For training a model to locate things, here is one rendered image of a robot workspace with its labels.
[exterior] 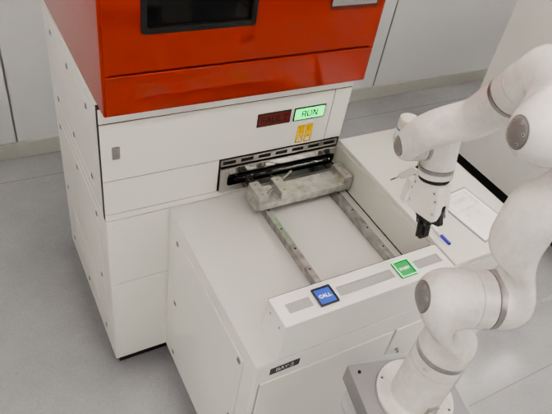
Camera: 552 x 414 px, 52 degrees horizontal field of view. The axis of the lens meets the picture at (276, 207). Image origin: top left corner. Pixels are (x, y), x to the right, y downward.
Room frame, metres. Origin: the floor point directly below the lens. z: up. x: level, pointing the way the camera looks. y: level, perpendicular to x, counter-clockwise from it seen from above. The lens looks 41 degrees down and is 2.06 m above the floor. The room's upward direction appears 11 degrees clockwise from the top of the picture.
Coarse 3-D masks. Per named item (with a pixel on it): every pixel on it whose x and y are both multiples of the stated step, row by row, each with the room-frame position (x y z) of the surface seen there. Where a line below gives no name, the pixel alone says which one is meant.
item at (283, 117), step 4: (284, 112) 1.51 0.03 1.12; (288, 112) 1.52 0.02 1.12; (260, 116) 1.46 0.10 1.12; (264, 116) 1.47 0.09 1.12; (268, 116) 1.48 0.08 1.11; (272, 116) 1.49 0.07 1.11; (276, 116) 1.50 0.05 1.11; (280, 116) 1.50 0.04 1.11; (284, 116) 1.51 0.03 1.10; (288, 116) 1.52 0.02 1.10; (260, 120) 1.46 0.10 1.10; (264, 120) 1.47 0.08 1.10; (268, 120) 1.48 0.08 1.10; (272, 120) 1.49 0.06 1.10; (276, 120) 1.50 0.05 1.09; (280, 120) 1.51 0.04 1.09; (284, 120) 1.52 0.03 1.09; (288, 120) 1.52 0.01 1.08; (260, 124) 1.47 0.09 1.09; (264, 124) 1.47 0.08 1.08; (268, 124) 1.48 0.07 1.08
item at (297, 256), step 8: (264, 216) 1.34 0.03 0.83; (272, 216) 1.32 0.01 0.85; (272, 224) 1.30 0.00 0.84; (280, 224) 1.29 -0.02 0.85; (280, 232) 1.26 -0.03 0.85; (280, 240) 1.25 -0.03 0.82; (288, 240) 1.23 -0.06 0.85; (288, 248) 1.21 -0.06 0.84; (296, 248) 1.20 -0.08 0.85; (296, 256) 1.18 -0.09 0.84; (304, 264) 1.14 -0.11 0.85; (304, 272) 1.13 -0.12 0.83; (312, 272) 1.12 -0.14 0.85; (312, 280) 1.10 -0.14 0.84; (320, 280) 1.10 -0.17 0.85
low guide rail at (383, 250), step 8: (336, 192) 1.50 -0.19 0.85; (336, 200) 1.49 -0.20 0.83; (344, 200) 1.47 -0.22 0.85; (344, 208) 1.45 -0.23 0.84; (352, 208) 1.44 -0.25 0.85; (352, 216) 1.41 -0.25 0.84; (360, 216) 1.41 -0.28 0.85; (360, 224) 1.37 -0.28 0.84; (368, 232) 1.34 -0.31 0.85; (368, 240) 1.33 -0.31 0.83; (376, 240) 1.31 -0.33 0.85; (376, 248) 1.29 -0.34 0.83; (384, 248) 1.28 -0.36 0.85; (384, 256) 1.26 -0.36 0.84; (392, 256) 1.25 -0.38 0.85
